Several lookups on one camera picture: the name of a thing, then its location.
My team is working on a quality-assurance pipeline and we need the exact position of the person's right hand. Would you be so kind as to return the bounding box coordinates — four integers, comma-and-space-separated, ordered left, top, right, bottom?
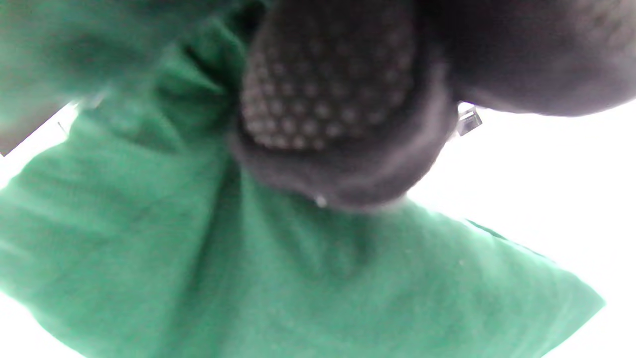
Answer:
229, 0, 636, 211

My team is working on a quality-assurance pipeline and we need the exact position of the green cloth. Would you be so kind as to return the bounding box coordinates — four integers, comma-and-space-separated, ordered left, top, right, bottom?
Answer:
0, 0, 607, 358

